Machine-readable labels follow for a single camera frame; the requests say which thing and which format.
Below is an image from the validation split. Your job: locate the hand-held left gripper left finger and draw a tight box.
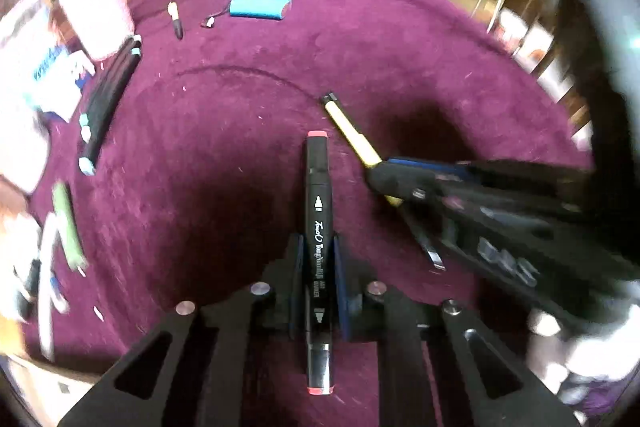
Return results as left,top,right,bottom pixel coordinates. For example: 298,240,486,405
57,233,307,427

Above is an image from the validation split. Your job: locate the black gold pen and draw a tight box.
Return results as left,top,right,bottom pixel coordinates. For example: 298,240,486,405
167,2,185,40

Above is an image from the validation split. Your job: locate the black marker green cap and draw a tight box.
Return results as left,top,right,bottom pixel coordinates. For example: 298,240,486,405
80,34,142,140

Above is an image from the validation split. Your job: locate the row of black markers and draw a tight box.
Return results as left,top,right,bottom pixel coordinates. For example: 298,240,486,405
78,42,143,176

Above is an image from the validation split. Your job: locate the battery connector cable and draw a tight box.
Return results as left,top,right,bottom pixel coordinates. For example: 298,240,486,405
201,8,232,28

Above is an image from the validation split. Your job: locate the blue battery pack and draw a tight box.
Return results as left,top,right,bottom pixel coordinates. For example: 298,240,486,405
228,0,293,22

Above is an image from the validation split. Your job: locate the yellow black pen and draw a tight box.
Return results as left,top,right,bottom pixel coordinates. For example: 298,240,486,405
319,92,447,272

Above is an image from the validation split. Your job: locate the pink knitted bottle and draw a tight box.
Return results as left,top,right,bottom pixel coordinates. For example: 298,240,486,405
56,0,137,62

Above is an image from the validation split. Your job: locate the person's right hand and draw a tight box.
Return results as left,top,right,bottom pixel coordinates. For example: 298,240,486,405
525,307,636,408

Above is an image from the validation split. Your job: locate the blue white small box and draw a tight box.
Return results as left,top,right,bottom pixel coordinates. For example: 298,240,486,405
42,49,97,122

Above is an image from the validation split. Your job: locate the black marker red cap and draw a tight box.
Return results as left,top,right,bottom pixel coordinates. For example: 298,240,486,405
301,130,337,397

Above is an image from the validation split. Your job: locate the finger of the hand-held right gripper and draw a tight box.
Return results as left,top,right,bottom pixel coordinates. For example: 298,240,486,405
366,159,483,210
387,156,501,180

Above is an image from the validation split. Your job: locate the silver clear pen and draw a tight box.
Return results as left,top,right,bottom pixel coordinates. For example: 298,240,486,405
37,214,68,360

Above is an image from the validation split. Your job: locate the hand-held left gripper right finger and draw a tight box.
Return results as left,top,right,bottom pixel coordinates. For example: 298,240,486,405
332,233,586,427

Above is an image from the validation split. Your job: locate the green pen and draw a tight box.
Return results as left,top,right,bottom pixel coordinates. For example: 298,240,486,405
51,181,90,274

